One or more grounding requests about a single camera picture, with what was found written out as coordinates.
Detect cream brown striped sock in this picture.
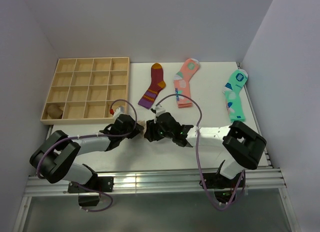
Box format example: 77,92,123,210
137,120,147,138

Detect aluminium rail frame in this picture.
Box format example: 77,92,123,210
13,121,296,232

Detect maroon purple striped sock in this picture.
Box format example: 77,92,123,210
138,63,166,109

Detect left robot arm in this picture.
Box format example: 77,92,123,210
29,114,144,192

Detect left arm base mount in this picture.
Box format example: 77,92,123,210
67,176,114,212

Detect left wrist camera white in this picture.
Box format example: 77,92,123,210
109,106,125,120

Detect mint green patterned sock pair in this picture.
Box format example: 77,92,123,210
222,69,248,122

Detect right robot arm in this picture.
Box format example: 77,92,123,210
144,112,267,187

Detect pink patterned sock pair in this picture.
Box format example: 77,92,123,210
173,58,200,109

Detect tan brown ribbed sock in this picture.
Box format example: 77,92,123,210
47,104,63,120

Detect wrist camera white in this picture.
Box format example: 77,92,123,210
150,104,166,123
109,106,125,120

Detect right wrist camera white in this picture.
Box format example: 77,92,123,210
150,104,166,123

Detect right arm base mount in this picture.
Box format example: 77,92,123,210
202,172,241,190

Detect wooden compartment tray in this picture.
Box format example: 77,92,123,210
40,57,130,125

